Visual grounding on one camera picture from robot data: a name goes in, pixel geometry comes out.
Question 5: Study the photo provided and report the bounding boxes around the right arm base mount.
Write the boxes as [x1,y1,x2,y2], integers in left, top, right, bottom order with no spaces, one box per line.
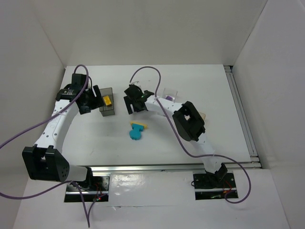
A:
[191,173,238,200]

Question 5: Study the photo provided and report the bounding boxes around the aluminium rail front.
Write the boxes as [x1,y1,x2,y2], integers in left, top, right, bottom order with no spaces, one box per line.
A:
[71,162,215,174]

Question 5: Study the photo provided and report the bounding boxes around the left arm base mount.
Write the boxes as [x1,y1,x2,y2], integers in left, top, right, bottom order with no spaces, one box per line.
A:
[64,175,110,203]

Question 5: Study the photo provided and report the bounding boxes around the orange tinted plastic container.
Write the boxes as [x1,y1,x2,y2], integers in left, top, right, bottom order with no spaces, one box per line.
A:
[199,112,206,121]

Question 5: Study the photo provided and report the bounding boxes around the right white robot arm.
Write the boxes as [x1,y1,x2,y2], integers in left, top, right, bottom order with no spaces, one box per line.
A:
[124,84,227,184]

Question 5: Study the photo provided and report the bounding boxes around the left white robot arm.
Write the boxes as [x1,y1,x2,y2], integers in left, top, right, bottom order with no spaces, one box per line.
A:
[22,73,104,186]

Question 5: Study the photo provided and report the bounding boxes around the teal lego figure piece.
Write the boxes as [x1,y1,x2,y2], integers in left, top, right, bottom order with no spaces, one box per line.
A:
[129,125,144,140]

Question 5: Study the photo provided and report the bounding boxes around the smoky grey plastic container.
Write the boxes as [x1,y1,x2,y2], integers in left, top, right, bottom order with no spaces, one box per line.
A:
[100,87,115,117]

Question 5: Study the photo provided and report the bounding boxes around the aluminium rail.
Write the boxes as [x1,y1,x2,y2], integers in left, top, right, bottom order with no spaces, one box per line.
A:
[71,162,215,174]
[224,66,262,168]

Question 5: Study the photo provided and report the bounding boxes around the aluminium rail right side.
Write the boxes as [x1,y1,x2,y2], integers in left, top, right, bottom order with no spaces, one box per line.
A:
[224,66,262,168]

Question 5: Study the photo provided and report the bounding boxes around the clear plastic container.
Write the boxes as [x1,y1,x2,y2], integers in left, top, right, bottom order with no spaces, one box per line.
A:
[162,88,178,102]

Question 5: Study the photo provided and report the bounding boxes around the yellow lego brick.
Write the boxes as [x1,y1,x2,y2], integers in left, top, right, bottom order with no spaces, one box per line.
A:
[102,95,112,106]

